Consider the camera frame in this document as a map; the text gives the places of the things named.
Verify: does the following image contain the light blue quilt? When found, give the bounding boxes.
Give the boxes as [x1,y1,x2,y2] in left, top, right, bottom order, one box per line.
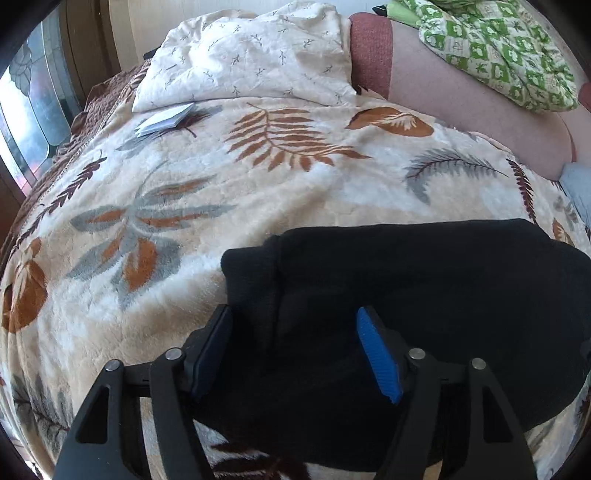
[558,161,591,222]

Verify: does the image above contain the black pants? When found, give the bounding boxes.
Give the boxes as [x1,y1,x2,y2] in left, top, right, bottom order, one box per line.
[221,218,591,472]

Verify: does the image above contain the green checked quilt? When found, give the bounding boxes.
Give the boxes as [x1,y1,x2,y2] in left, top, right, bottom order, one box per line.
[387,0,579,114]

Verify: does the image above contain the leaf print fleece blanket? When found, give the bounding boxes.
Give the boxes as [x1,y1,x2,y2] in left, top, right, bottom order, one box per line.
[0,99,591,480]

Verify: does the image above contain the wooden window frame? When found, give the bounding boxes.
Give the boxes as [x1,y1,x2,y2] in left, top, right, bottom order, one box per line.
[60,0,127,109]

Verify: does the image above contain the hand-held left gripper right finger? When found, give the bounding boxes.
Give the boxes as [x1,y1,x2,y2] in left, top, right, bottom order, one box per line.
[355,305,539,480]

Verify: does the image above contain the stained glass window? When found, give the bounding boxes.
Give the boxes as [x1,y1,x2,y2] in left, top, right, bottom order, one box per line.
[0,18,86,190]

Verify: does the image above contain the brown quilted bedspread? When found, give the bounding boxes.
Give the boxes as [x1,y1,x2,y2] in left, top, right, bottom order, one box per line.
[0,62,153,259]

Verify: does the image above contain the small blue white booklet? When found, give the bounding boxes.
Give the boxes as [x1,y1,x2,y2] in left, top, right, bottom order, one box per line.
[135,102,197,138]

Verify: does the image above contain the pink padded headboard section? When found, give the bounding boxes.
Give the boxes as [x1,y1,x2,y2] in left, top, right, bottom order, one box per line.
[348,13,578,181]

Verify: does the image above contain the white twig print pillow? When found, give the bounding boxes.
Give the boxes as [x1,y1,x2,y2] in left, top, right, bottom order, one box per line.
[131,1,358,113]

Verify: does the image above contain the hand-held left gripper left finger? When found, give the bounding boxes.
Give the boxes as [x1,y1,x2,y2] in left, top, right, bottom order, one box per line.
[54,304,234,480]

